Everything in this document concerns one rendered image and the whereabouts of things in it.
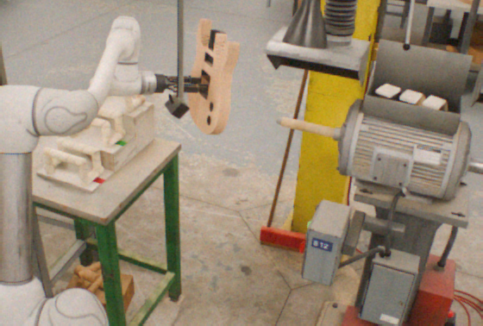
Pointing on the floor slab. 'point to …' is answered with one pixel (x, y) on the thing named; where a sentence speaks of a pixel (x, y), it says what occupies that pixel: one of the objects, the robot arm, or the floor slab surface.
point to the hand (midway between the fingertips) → (203, 84)
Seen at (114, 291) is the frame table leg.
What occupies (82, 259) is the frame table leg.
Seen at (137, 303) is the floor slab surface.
